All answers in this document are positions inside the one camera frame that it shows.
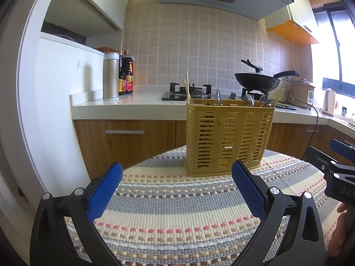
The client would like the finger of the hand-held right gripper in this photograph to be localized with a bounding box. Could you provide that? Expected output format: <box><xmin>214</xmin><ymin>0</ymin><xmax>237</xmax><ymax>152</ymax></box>
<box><xmin>304</xmin><ymin>146</ymin><xmax>341</xmax><ymax>182</ymax></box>
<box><xmin>330</xmin><ymin>139</ymin><xmax>355</xmax><ymax>169</ymax></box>

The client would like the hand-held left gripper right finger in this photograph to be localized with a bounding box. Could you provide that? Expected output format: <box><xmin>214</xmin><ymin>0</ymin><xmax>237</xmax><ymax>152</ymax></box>
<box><xmin>230</xmin><ymin>159</ymin><xmax>325</xmax><ymax>266</ymax></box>

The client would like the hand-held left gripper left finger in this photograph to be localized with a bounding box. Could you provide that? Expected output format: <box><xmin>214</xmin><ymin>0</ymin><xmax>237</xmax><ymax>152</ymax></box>
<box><xmin>30</xmin><ymin>161</ymin><xmax>123</xmax><ymax>266</ymax></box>

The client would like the yellow plastic utensil basket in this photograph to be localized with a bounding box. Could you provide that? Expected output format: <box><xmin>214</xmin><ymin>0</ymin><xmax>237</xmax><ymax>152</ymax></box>
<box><xmin>185</xmin><ymin>98</ymin><xmax>276</xmax><ymax>177</ymax></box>

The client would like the person's right hand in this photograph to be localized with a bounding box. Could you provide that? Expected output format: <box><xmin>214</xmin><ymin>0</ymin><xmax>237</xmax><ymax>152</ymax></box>
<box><xmin>329</xmin><ymin>202</ymin><xmax>355</xmax><ymax>257</ymax></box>

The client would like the wooden base cabinet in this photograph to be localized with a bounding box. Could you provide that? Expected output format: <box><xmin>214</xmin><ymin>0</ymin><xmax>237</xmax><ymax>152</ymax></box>
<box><xmin>73</xmin><ymin>119</ymin><xmax>355</xmax><ymax>180</ymax></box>

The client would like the white electric kettle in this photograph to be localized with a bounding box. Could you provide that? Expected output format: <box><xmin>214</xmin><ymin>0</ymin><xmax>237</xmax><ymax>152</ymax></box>
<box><xmin>321</xmin><ymin>88</ymin><xmax>336</xmax><ymax>116</ymax></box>

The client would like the rice cooker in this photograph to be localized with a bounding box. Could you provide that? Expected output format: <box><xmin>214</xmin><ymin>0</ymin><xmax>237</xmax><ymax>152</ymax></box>
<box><xmin>290</xmin><ymin>79</ymin><xmax>316</xmax><ymax>110</ymax></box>

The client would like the striped woven mat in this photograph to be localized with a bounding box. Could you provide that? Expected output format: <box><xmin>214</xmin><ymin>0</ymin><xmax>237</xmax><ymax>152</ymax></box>
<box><xmin>64</xmin><ymin>144</ymin><xmax>341</xmax><ymax>266</ymax></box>

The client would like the black wok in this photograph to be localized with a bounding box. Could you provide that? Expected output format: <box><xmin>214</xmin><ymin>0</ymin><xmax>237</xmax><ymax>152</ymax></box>
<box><xmin>234</xmin><ymin>70</ymin><xmax>301</xmax><ymax>94</ymax></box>

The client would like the window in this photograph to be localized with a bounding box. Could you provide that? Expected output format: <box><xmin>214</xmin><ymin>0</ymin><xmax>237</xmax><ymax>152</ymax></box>
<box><xmin>312</xmin><ymin>0</ymin><xmax>355</xmax><ymax>99</ymax></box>

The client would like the slim dark sauce bottle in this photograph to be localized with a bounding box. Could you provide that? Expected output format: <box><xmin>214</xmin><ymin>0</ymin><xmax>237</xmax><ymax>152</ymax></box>
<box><xmin>118</xmin><ymin>51</ymin><xmax>127</xmax><ymax>96</ymax></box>

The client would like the steel thermos flask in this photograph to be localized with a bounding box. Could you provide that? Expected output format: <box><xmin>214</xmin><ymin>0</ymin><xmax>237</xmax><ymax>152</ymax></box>
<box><xmin>103</xmin><ymin>52</ymin><xmax>120</xmax><ymax>101</ymax></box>

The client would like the black glass gas stove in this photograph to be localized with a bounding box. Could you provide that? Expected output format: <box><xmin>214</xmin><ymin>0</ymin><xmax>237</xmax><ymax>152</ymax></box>
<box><xmin>161</xmin><ymin>82</ymin><xmax>278</xmax><ymax>102</ymax></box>

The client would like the large dark sauce bottle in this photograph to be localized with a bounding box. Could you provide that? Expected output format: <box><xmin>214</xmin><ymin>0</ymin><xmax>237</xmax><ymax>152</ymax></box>
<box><xmin>122</xmin><ymin>51</ymin><xmax>135</xmax><ymax>95</ymax></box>

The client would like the black power cable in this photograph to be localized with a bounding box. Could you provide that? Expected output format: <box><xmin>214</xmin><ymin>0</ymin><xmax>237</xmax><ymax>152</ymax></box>
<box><xmin>287</xmin><ymin>98</ymin><xmax>319</xmax><ymax>160</ymax></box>

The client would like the metal drawer handle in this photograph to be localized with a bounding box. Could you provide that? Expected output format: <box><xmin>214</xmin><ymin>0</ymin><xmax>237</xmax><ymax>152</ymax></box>
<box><xmin>105</xmin><ymin>129</ymin><xmax>145</xmax><ymax>136</ymax></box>

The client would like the wok lid with black handle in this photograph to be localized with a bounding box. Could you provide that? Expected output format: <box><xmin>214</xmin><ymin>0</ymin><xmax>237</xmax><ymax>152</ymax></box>
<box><xmin>240</xmin><ymin>59</ymin><xmax>264</xmax><ymax>75</ymax></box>

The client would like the orange wall cabinet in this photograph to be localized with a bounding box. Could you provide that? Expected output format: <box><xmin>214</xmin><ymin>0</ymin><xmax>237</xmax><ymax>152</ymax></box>
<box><xmin>265</xmin><ymin>4</ymin><xmax>320</xmax><ymax>46</ymax></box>

